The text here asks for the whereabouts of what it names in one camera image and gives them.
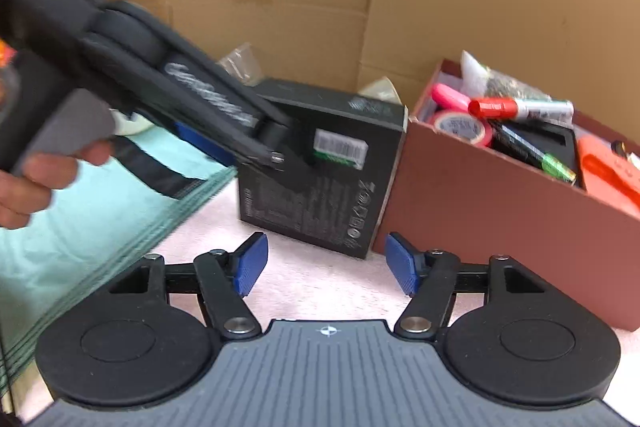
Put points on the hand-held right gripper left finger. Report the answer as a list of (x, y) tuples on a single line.
[(252, 264)]

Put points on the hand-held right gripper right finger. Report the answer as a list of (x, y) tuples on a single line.
[(402, 268)]

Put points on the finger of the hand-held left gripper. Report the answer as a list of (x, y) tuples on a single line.
[(202, 145)]

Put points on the brown storage box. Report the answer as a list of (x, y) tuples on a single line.
[(480, 237)]

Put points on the black cardboard product box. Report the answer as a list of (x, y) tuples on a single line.
[(340, 207)]

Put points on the red cap white marker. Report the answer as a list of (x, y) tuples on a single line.
[(520, 108)]

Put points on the bag of metal clips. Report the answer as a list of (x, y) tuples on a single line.
[(495, 79)]

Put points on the orange silicone mitt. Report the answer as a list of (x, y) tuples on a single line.
[(607, 169)]

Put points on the person's left hand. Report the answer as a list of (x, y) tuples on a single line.
[(30, 187)]

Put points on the red plastic bag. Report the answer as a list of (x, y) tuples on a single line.
[(5, 54)]

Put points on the pink towel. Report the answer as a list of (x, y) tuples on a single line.
[(320, 287)]

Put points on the white ceramic bowl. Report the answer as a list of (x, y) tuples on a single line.
[(129, 124)]

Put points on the clear plastic cup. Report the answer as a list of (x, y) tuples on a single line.
[(240, 62)]

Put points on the teal printed cloth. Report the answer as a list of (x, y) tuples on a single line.
[(75, 227)]

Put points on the pink tape roll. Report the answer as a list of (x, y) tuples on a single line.
[(460, 127)]

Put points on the black marker green cap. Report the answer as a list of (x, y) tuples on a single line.
[(535, 153)]

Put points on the pink highlighter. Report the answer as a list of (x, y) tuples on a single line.
[(450, 97)]

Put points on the clear plastic funnel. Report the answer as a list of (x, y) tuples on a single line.
[(382, 89)]

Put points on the black foam tray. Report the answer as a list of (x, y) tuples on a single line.
[(557, 134)]

